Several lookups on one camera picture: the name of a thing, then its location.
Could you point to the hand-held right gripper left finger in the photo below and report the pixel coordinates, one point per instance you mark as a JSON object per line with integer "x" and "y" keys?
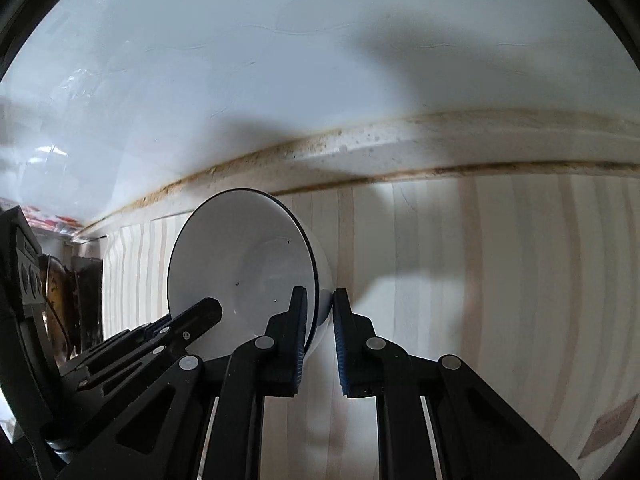
{"x": 299, "y": 332}

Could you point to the black frying pan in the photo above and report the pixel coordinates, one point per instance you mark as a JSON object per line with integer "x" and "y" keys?
{"x": 55, "y": 287}

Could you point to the colourful wall stickers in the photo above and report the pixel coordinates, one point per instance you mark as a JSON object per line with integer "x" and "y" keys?
{"x": 50, "y": 221}

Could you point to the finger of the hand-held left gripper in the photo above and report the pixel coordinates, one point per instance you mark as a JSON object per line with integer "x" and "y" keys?
{"x": 197, "y": 317}

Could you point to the brown square coaster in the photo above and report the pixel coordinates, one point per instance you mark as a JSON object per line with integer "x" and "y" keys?
{"x": 607, "y": 425}

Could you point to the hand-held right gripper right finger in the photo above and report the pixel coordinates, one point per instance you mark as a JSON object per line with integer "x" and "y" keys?
{"x": 341, "y": 340}

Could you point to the white bowl with dark rim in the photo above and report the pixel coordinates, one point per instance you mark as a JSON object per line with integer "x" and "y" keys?
{"x": 235, "y": 250}

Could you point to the striped cat print table mat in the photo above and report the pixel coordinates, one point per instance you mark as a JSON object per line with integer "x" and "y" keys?
{"x": 450, "y": 260}

